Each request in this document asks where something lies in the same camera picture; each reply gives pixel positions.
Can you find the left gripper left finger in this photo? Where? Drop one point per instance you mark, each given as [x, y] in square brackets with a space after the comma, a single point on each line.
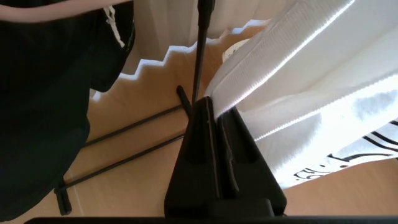
[192, 180]

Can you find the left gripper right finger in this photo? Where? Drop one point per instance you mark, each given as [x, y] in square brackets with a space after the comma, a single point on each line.
[255, 183]

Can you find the pink clothes hanger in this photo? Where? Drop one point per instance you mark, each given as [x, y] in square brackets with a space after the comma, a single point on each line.
[46, 12]

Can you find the beige curtain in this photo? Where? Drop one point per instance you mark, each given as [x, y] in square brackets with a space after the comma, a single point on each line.
[161, 25]

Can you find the black clothes rack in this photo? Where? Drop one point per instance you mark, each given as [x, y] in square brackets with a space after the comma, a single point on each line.
[203, 31]

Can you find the white garment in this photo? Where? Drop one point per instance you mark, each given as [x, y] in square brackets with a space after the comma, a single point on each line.
[311, 77]

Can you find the white laundry basket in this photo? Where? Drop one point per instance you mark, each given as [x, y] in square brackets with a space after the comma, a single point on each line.
[231, 51]

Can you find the black shorts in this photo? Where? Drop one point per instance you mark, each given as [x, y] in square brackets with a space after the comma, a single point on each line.
[46, 109]

